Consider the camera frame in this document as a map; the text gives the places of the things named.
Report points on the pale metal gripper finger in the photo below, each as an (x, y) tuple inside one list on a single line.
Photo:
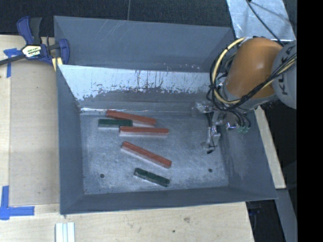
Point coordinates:
[(217, 135), (209, 136)]

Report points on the red-brown flat block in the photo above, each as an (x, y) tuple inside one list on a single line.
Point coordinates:
[(143, 130), (131, 117), (147, 154)]

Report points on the dark green flat block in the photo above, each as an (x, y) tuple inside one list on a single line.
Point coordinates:
[(151, 176), (114, 123)]

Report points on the grey metal bin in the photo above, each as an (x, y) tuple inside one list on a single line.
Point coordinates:
[(141, 47)]

